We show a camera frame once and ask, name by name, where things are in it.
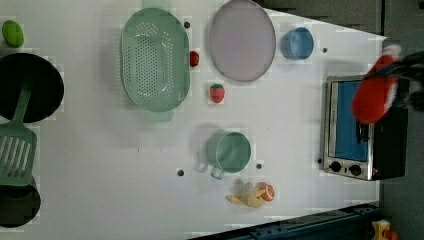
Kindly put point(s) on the toy orange half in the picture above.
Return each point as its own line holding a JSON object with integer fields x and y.
{"x": 269, "y": 192}

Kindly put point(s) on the green slotted spatula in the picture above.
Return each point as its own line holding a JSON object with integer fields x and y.
{"x": 18, "y": 145}

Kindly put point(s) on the silver toaster oven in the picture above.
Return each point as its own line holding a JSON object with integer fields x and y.
{"x": 362, "y": 151}

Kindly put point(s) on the light red toy strawberry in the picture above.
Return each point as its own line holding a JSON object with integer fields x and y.
{"x": 217, "y": 93}

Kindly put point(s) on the dark red toy strawberry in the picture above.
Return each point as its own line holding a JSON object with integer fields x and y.
{"x": 194, "y": 58}

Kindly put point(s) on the lilac round plate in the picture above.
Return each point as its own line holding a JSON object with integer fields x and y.
{"x": 242, "y": 40}

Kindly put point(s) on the black frying pan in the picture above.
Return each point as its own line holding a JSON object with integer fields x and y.
{"x": 33, "y": 72}

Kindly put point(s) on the red ketchup bottle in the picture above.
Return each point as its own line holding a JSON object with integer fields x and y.
{"x": 376, "y": 94}

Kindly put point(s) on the blue metal frame rail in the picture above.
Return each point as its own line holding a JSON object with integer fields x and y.
{"x": 350, "y": 223}

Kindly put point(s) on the blue cup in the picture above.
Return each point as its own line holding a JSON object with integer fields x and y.
{"x": 297, "y": 44}

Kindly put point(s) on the black pot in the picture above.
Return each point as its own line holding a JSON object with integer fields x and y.
{"x": 19, "y": 204}

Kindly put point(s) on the yellow red emergency button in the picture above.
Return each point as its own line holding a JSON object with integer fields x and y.
{"x": 383, "y": 231}

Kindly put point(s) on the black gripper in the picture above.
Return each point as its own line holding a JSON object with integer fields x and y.
{"x": 409, "y": 68}

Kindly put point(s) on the green perforated colander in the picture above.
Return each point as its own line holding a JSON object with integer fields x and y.
{"x": 154, "y": 49}

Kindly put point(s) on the peeled toy banana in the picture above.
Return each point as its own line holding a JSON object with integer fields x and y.
{"x": 250, "y": 196}

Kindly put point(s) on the green mug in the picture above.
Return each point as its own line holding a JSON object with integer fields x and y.
{"x": 227, "y": 152}

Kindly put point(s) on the green toy lime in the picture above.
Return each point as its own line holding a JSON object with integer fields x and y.
{"x": 13, "y": 34}

